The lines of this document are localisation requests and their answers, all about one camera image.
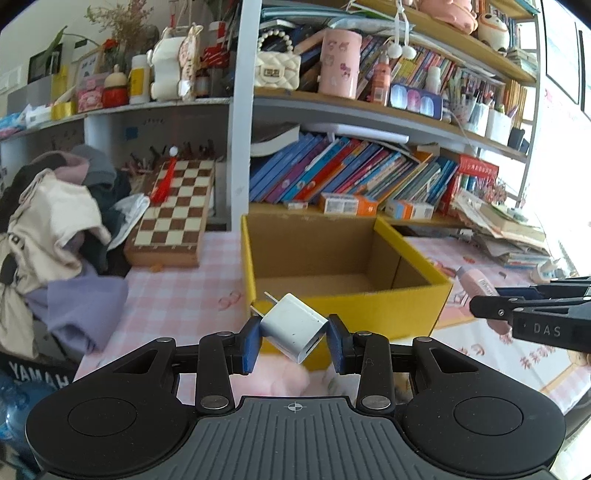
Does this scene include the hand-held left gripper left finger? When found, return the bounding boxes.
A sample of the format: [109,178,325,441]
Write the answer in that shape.
[74,316,263,414]

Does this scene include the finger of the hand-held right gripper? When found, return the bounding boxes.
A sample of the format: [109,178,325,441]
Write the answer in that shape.
[496,276,591,300]
[469,294,591,324]

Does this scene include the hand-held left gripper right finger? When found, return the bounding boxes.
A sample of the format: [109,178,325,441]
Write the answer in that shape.
[327,315,513,414]

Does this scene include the pink pig plush toy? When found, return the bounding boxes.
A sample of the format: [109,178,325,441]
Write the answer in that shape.
[229,353,333,398]

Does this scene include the white charger plug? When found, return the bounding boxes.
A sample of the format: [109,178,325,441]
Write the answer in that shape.
[249,291,329,365]

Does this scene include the yellow cardboard box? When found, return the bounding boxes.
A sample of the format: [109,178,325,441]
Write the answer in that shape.
[240,213,454,370]

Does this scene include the stack of papers and books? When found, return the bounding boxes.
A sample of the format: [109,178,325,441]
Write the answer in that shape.
[450,187,552,271]

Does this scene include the red printed box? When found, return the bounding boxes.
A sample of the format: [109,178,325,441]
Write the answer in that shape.
[443,154,500,215]

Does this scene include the small orange white carton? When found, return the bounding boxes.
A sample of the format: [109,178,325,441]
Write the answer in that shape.
[384,198,435,220]

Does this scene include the large orange white carton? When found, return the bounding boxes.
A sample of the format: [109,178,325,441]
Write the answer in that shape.
[320,191,379,217]

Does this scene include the wooden chessboard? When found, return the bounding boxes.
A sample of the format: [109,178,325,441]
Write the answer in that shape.
[124,159,217,268]

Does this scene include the white pen holder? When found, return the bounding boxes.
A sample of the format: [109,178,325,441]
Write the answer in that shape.
[468,102,490,137]
[487,108,513,145]

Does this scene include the row of colourful books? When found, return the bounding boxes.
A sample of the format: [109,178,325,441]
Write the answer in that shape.
[249,131,460,206]

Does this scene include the red tassel ornament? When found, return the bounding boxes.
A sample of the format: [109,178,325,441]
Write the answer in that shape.
[150,145,181,204]

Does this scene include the thick grey book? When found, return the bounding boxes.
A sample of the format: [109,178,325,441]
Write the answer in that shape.
[250,124,302,158]

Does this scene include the white wooden bookshelf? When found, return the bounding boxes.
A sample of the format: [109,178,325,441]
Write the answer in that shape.
[0,0,543,232]

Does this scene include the white flat board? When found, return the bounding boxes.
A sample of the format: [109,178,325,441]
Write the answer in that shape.
[300,122,409,144]

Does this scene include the black bag white letters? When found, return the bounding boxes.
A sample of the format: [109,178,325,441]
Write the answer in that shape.
[0,351,81,393]

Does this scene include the propped tablet screen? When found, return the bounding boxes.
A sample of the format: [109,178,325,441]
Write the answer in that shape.
[389,83,445,120]

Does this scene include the pile of clothes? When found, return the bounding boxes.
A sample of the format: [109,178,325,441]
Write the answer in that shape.
[0,145,151,358]

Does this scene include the clear plastic water bottle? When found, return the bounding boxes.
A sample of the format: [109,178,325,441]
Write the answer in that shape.
[0,369,56,462]

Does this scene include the orange pump bottle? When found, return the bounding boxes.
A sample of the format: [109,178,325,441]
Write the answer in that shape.
[372,51,393,106]

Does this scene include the panda plush toy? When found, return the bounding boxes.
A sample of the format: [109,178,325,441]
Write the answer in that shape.
[477,13,511,54]

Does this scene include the white quilted handbag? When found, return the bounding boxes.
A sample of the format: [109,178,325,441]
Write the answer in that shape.
[254,30,302,88]

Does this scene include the pink cylindrical cup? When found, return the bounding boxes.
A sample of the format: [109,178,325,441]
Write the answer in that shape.
[318,28,363,99]

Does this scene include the white bottle yellow label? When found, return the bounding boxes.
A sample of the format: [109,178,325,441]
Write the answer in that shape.
[129,54,152,104]

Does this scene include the large pink plush toy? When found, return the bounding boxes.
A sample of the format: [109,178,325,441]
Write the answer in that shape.
[418,0,478,34]

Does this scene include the red round doll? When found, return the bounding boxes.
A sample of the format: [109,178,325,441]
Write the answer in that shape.
[102,65,130,108]

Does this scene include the pink gift box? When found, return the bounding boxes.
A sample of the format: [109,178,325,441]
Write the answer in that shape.
[76,74,112,113]

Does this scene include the gold ribbon roll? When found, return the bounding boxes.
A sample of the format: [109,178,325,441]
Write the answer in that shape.
[51,99,77,121]

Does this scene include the dried flower bouquet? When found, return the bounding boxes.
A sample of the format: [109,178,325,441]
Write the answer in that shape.
[85,0,160,61]

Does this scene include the white pompom string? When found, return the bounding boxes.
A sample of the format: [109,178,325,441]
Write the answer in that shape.
[385,0,416,58]

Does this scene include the black picture frame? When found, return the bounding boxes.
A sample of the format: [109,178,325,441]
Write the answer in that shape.
[28,39,63,84]

